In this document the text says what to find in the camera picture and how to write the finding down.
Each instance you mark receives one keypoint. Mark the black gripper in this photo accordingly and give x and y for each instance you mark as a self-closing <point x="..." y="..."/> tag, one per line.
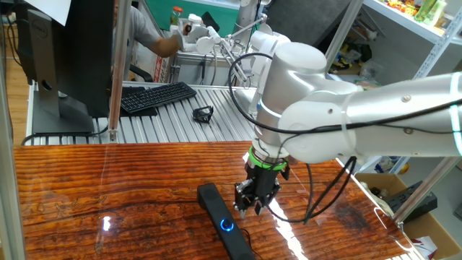
<point x="265" y="186"/>

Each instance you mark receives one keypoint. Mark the blue-lit round volume knob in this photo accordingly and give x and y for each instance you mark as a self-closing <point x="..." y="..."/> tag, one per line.
<point x="227" y="224"/>

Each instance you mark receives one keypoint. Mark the black power strip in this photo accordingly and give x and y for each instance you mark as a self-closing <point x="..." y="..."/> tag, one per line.
<point x="213" y="202"/>

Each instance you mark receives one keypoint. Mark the white haptic teleoperation device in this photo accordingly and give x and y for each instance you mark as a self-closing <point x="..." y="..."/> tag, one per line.
<point x="202" y="39"/>

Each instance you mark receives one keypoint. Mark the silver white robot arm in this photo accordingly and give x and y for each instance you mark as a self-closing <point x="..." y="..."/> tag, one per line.
<point x="397" y="141"/>

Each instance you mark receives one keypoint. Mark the person's hand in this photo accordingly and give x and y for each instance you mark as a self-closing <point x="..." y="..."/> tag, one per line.
<point x="185" y="33"/>

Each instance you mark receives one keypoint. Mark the black folding phone stand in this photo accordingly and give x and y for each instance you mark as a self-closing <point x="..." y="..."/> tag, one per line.
<point x="198" y="116"/>

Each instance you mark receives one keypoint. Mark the blue white bottle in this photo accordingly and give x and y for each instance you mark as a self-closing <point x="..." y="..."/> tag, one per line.
<point x="384" y="165"/>

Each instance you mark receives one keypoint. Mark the black computer keyboard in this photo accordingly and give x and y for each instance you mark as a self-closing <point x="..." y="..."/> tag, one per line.
<point x="155" y="96"/>

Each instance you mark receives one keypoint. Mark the wood-grain vinyl table mat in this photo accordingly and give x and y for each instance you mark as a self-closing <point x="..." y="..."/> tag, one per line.
<point x="108" y="187"/>

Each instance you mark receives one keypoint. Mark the black electronic box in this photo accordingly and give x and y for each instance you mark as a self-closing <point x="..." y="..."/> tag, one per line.
<point x="397" y="204"/>

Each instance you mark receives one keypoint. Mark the red white carton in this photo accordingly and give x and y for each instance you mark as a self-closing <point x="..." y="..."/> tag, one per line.
<point x="157" y="70"/>

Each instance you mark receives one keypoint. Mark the beige flat item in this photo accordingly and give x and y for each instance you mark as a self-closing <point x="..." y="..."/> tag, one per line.
<point x="368" y="85"/>

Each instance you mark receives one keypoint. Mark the black office chair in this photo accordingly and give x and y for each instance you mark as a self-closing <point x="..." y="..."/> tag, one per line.
<point x="142" y="72"/>

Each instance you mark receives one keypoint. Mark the white red paper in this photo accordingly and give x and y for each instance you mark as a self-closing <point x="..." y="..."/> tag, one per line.
<point x="422" y="243"/>

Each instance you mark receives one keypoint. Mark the yellow black tools clutter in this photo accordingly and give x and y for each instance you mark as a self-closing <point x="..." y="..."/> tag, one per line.
<point x="346" y="54"/>

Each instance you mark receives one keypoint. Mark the clear plastic bag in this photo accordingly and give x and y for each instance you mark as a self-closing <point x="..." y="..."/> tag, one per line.
<point x="371" y="68"/>

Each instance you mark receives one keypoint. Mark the black tablet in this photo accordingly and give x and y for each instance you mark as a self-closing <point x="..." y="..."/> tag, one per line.
<point x="211" y="21"/>

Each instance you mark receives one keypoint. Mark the dark grey foam panel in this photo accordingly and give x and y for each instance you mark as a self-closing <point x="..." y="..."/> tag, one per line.
<point x="307" y="21"/>

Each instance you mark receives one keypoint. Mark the white grey cylindrical column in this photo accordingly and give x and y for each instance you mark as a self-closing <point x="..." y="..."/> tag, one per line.
<point x="247" y="11"/>

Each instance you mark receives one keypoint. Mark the brown cardboard box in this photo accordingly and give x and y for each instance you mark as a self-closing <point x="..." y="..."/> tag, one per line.
<point x="444" y="238"/>

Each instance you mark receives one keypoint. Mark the glass jar with orange lid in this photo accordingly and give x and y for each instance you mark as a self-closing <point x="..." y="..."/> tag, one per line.
<point x="176" y="18"/>

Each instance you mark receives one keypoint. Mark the person in grey shirt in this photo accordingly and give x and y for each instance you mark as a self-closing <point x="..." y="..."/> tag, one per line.
<point x="142" y="30"/>

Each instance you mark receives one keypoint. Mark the green partition board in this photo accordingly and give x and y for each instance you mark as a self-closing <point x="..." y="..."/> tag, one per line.
<point x="162" y="11"/>

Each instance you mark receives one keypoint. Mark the black monitor with grey stand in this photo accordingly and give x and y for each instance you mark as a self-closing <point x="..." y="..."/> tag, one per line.
<point x="83" y="54"/>

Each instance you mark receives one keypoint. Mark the white metal shelving unit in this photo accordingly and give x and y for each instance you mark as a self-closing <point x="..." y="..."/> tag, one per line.
<point x="439" y="45"/>

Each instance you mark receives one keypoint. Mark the colourful small toys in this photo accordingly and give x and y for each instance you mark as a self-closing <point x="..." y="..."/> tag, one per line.
<point x="400" y="5"/>

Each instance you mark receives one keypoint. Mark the green plastic bottle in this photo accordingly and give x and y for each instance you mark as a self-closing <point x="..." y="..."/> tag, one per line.
<point x="426" y="9"/>

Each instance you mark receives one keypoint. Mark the pale yellow plastic bottle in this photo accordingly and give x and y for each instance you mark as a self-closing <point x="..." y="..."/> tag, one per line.
<point x="438" y="12"/>

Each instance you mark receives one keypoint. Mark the white paper sheet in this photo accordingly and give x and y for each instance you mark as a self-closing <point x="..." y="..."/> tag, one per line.
<point x="50" y="9"/>

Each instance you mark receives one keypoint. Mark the aluminium frame post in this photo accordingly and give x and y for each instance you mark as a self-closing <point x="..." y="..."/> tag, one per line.
<point x="119" y="72"/>
<point x="343" y="29"/>
<point x="413" y="202"/>
<point x="7" y="180"/>

